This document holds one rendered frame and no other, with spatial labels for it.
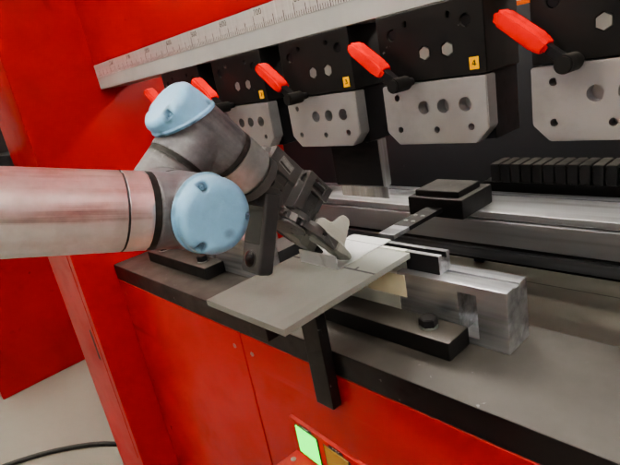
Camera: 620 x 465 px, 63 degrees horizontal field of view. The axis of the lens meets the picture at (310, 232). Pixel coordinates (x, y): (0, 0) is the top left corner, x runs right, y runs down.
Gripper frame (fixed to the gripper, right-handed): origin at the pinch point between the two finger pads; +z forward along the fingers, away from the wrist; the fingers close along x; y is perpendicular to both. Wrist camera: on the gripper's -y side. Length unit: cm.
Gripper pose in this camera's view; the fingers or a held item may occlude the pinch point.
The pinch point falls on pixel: (328, 256)
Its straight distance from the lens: 80.6
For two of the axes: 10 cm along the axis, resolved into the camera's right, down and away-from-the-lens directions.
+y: 4.3, -8.6, 2.7
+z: 6.0, 4.9, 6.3
